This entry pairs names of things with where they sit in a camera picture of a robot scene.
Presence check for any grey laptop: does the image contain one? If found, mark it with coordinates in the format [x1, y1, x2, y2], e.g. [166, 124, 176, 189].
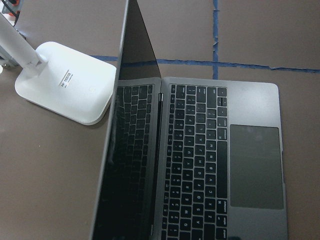
[89, 0, 288, 240]

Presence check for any white desk lamp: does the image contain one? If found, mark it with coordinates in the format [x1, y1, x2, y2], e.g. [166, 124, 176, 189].
[0, 15, 117, 126]

